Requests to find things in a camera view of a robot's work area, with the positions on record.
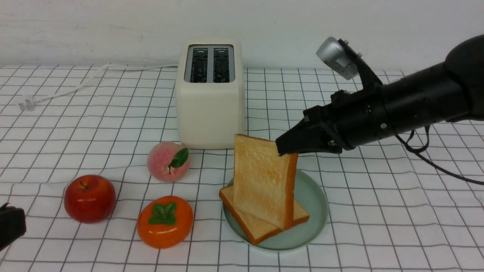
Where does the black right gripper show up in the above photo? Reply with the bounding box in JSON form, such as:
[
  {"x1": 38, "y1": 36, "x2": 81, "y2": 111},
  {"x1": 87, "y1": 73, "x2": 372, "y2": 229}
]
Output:
[{"x1": 275, "y1": 91, "x2": 389, "y2": 156}]

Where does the toasted bread slice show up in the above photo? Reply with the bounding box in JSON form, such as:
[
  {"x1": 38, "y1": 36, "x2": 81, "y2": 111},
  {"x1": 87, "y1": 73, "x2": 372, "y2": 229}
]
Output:
[
  {"x1": 219, "y1": 185, "x2": 310, "y2": 246},
  {"x1": 233, "y1": 134, "x2": 298, "y2": 230}
]

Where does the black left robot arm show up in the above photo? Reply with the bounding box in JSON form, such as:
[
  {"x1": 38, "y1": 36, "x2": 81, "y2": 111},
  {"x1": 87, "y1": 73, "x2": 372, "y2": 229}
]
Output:
[{"x1": 0, "y1": 202, "x2": 26, "y2": 251}]

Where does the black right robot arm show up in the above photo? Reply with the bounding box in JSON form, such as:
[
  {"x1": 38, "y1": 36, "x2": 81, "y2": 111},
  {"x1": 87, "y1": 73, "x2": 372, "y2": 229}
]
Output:
[{"x1": 276, "y1": 36, "x2": 484, "y2": 155}]

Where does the light green round plate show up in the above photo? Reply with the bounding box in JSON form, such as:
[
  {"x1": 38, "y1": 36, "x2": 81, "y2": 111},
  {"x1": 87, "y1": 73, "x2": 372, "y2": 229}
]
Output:
[{"x1": 227, "y1": 170, "x2": 329, "y2": 252}]

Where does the cream white toaster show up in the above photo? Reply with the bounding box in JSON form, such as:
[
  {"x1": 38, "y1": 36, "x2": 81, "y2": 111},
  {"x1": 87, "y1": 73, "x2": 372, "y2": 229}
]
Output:
[{"x1": 174, "y1": 37, "x2": 247, "y2": 150}]

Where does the pink peach with leaf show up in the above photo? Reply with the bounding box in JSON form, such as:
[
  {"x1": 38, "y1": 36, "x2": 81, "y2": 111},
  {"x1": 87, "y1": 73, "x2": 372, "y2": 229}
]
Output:
[{"x1": 147, "y1": 141, "x2": 189, "y2": 182}]

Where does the orange persimmon with green calyx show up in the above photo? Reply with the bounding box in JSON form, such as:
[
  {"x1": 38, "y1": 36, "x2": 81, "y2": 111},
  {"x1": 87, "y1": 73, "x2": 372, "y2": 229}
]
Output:
[{"x1": 136, "y1": 196, "x2": 194, "y2": 249}]

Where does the red apple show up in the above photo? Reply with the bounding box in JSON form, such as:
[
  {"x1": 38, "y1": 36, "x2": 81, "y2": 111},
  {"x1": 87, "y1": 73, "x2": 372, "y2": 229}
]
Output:
[{"x1": 64, "y1": 175, "x2": 116, "y2": 224}]

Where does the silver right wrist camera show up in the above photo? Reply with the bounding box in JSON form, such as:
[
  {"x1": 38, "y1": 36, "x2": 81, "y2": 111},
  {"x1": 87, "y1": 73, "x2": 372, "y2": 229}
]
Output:
[{"x1": 316, "y1": 37, "x2": 383, "y2": 90}]

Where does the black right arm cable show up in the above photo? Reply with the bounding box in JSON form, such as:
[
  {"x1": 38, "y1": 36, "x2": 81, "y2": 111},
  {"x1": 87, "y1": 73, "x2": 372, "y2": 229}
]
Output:
[{"x1": 395, "y1": 127, "x2": 484, "y2": 185}]

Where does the white power cord with plug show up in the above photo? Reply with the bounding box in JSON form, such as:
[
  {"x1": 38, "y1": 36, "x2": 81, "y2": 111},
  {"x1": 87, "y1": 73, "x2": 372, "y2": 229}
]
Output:
[{"x1": 19, "y1": 64, "x2": 178, "y2": 111}]

